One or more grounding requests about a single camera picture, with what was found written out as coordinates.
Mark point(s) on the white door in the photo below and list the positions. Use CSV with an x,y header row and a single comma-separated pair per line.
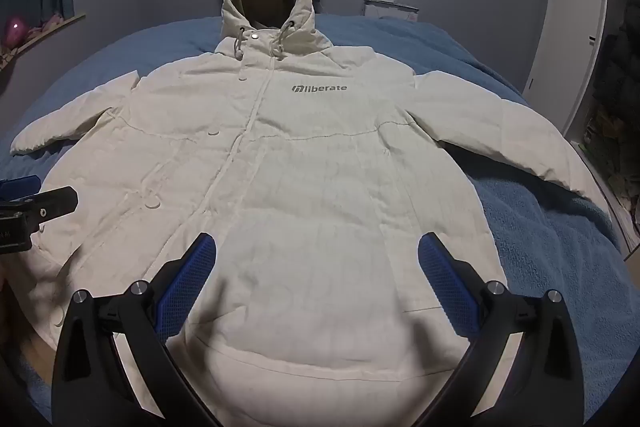
x,y
570,17

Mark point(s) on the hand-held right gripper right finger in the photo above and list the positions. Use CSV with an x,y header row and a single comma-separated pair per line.
x,y
447,287

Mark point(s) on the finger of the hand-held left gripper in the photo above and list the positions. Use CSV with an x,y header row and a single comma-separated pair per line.
x,y
20,185
52,204

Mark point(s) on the blue fleece blanket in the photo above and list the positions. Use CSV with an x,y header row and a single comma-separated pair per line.
x,y
550,237

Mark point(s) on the wooden window sill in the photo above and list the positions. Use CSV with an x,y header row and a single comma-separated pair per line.
x,y
55,27

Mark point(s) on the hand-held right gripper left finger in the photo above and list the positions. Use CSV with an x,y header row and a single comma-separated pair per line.
x,y
185,287

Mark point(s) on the pink round lamp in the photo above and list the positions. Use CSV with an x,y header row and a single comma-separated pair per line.
x,y
15,32

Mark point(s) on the dark clutter pile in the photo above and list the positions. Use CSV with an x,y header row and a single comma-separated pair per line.
x,y
617,107

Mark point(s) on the white hooded puffer jacket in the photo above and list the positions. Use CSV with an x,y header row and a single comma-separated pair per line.
x,y
310,187

